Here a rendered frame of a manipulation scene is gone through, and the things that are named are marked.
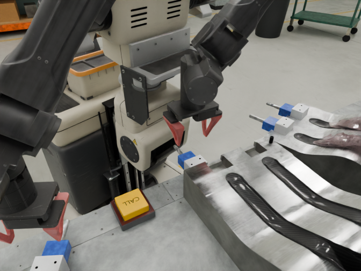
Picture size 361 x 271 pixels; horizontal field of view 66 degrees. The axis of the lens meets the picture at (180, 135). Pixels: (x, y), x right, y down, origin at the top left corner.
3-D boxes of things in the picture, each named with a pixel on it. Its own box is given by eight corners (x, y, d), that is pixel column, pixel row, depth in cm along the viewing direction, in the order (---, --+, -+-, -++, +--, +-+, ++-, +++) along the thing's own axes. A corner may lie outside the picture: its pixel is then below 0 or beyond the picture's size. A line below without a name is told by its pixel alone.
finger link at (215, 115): (220, 140, 68) (224, 106, 62) (195, 149, 65) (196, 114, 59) (204, 126, 72) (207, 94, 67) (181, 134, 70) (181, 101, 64)
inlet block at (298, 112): (261, 112, 95) (264, 98, 92) (268, 107, 98) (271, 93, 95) (298, 127, 88) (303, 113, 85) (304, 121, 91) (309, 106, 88)
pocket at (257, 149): (237, 158, 72) (239, 147, 70) (252, 151, 74) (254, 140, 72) (249, 168, 69) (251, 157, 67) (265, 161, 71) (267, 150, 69)
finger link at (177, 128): (202, 146, 66) (204, 112, 60) (176, 155, 63) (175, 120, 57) (188, 132, 70) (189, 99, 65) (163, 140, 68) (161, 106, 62)
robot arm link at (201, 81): (239, 47, 57) (209, 18, 53) (257, 68, 48) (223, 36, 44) (200, 88, 62) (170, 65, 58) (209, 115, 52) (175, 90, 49)
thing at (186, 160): (167, 155, 81) (166, 141, 78) (181, 150, 83) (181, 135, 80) (190, 184, 72) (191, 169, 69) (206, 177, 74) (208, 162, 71)
